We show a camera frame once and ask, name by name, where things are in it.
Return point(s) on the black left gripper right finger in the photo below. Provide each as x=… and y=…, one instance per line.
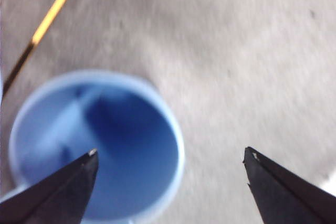
x=283, y=197

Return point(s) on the blue ribbed cup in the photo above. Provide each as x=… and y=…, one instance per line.
x=136, y=142

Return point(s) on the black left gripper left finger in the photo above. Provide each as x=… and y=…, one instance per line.
x=57, y=195

